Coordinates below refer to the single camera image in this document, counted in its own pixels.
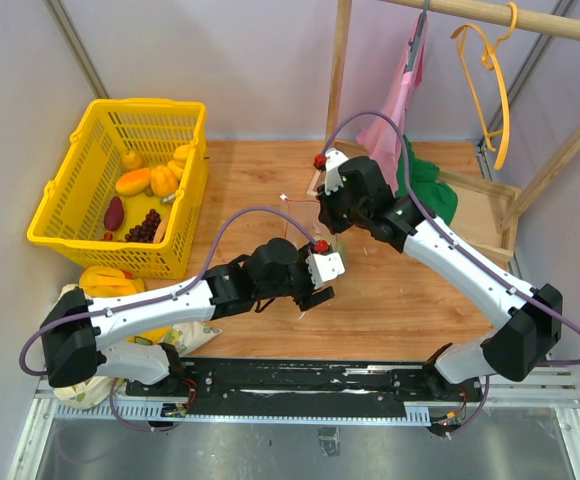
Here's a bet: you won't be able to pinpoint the yellow plastic basket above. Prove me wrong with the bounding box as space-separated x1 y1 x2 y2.
27 99 209 279

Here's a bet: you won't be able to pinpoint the purple sweet potato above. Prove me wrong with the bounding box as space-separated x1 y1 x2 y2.
103 196 125 231

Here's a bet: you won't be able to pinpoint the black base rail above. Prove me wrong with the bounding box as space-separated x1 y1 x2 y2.
126 357 482 422

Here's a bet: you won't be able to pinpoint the sliced mango toy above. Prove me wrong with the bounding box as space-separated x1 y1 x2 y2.
78 266 145 297

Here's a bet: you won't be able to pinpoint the yellow patterned cloth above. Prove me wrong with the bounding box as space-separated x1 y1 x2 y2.
53 278 222 410

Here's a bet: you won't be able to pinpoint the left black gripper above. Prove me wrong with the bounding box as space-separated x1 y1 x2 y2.
257 243 335 311

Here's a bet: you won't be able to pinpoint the wooden clothes rack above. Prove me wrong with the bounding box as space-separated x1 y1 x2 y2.
326 1 580 265

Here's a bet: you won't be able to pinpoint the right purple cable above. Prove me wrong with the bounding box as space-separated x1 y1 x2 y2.
322 110 580 365

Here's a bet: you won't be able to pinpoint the green cloth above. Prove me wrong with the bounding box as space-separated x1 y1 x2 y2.
403 136 458 225

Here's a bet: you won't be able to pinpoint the orange mango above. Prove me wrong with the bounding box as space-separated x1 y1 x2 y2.
115 168 151 196

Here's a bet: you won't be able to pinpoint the yellow clothes hanger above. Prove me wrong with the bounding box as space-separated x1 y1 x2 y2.
450 1 520 171

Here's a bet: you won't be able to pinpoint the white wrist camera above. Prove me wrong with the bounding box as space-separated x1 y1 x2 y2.
306 239 345 289
312 148 349 195

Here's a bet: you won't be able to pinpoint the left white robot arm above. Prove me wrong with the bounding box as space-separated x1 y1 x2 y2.
41 238 345 396

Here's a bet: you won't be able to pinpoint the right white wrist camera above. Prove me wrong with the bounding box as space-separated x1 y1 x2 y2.
312 148 349 195

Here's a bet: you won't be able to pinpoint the grey clothes hanger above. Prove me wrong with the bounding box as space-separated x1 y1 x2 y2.
404 0 430 73

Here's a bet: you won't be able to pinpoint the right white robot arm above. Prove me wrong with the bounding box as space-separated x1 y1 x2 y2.
314 149 563 400

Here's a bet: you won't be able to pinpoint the purple cable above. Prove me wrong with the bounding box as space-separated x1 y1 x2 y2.
19 207 321 376
322 110 580 365

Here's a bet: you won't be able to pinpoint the purple grapes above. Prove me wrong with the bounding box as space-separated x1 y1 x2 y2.
124 209 161 243

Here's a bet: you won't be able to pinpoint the yellow lemon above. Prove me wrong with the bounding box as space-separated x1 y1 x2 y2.
121 150 144 171

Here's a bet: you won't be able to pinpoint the yellow bell pepper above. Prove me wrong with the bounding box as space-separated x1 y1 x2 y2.
150 165 179 197

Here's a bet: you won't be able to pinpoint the yellow bananas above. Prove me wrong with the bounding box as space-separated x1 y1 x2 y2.
167 145 190 180

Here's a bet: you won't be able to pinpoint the brown bread roll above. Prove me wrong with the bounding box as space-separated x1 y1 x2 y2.
153 212 171 244

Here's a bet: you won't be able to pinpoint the clear zip bag orange zipper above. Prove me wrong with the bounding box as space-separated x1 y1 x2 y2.
280 193 347 263

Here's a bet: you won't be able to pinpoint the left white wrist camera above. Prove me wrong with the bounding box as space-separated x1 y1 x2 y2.
306 239 345 289

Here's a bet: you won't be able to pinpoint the pink cloth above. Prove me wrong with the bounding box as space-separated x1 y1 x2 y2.
356 23 427 181

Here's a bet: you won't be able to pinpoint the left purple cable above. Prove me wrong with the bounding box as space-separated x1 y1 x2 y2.
19 207 321 376

